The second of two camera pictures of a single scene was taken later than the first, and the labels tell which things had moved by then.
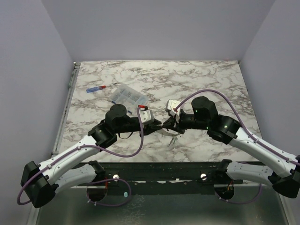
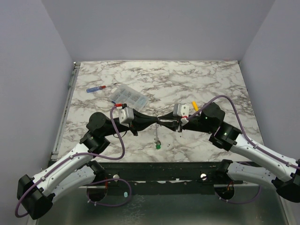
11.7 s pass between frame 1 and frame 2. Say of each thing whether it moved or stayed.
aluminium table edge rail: stayed
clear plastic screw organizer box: stayed
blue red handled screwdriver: stayed
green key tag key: moved
